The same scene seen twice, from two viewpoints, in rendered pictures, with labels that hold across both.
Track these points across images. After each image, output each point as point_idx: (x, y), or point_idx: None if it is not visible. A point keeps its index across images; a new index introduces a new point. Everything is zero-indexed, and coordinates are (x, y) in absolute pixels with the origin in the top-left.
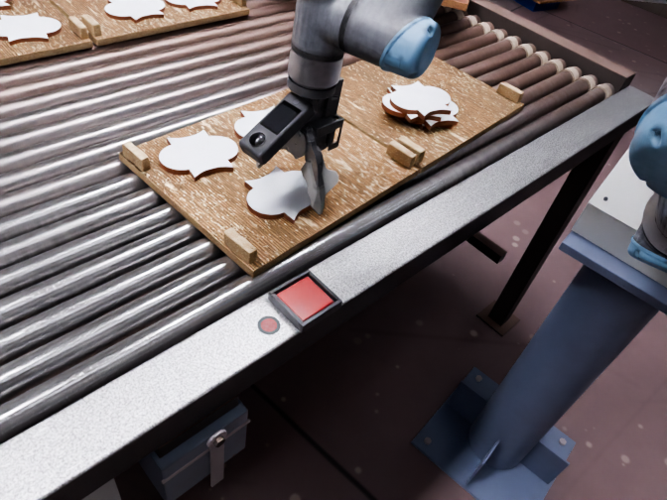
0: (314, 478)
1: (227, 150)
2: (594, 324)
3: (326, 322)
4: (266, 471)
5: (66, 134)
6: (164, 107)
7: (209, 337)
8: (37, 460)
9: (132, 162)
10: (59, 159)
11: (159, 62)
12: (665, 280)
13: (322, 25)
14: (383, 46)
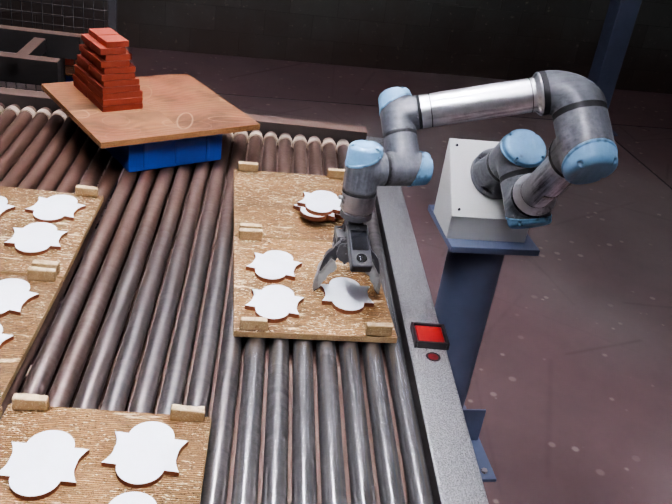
0: None
1: (284, 291)
2: (478, 290)
3: None
4: None
5: (166, 347)
6: (190, 294)
7: (424, 377)
8: (455, 461)
9: (251, 330)
10: (204, 358)
11: (117, 270)
12: (508, 237)
13: (377, 176)
14: (415, 173)
